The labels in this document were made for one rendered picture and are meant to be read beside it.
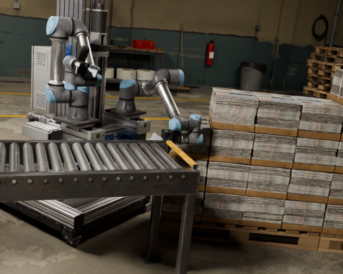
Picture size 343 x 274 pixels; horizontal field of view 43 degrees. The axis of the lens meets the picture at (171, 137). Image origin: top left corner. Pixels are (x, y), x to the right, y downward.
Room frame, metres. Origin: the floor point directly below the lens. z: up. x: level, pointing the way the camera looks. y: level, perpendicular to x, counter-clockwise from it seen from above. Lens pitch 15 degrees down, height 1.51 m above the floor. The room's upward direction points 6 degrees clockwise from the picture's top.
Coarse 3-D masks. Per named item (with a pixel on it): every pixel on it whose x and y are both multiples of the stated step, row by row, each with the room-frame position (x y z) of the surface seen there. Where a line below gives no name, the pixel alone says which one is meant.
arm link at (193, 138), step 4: (188, 132) 2.70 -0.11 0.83; (188, 136) 2.66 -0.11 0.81; (192, 136) 2.66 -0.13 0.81; (196, 136) 2.67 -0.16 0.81; (200, 136) 2.68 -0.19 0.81; (188, 140) 2.65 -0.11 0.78; (192, 140) 2.66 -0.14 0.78; (196, 140) 2.67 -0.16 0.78; (200, 140) 2.68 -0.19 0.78; (196, 144) 2.70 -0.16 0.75
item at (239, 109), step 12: (216, 96) 2.85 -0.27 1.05; (228, 96) 2.84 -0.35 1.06; (240, 96) 2.89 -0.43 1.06; (252, 96) 2.95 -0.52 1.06; (216, 108) 2.84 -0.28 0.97; (228, 108) 2.84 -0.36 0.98; (240, 108) 2.84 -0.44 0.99; (252, 108) 2.84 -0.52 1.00; (216, 120) 2.84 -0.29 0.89; (228, 120) 2.84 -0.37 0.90; (240, 120) 2.84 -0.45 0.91; (252, 120) 2.84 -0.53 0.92
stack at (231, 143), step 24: (192, 144) 2.83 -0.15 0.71; (216, 144) 2.84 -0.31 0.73; (240, 144) 2.84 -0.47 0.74; (264, 144) 2.84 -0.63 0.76; (288, 144) 2.85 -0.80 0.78; (312, 144) 2.85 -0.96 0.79; (336, 144) 2.85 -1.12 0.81; (216, 168) 2.83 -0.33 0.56; (240, 168) 2.84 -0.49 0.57; (264, 168) 2.84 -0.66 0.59; (288, 168) 2.87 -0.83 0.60; (288, 192) 2.84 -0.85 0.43; (312, 192) 2.84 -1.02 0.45; (216, 216) 2.84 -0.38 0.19; (240, 216) 2.84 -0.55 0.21; (264, 216) 2.84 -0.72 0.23; (288, 216) 2.84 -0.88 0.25; (312, 216) 2.84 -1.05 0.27; (216, 240) 2.83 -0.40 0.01; (240, 240) 2.84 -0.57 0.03; (312, 240) 2.84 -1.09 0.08
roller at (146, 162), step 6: (132, 144) 2.39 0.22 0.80; (132, 150) 2.33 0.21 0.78; (138, 150) 2.28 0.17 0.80; (138, 156) 2.21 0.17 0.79; (144, 156) 2.18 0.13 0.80; (144, 162) 2.11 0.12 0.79; (150, 162) 2.09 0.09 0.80; (144, 168) 2.09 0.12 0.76; (150, 168) 2.02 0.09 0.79; (156, 168) 2.02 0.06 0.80
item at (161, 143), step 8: (8, 144) 2.18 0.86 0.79; (32, 144) 2.23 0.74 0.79; (56, 144) 2.27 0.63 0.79; (72, 144) 2.30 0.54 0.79; (80, 144) 2.31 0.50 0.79; (104, 144) 2.36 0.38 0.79; (128, 144) 2.41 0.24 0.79; (160, 144) 2.48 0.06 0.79; (8, 152) 2.18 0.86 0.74; (48, 152) 2.26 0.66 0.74; (72, 152) 2.30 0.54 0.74; (96, 152) 2.35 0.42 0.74; (120, 152) 2.40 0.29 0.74; (8, 160) 2.18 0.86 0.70; (48, 160) 2.26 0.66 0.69; (88, 160) 2.33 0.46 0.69
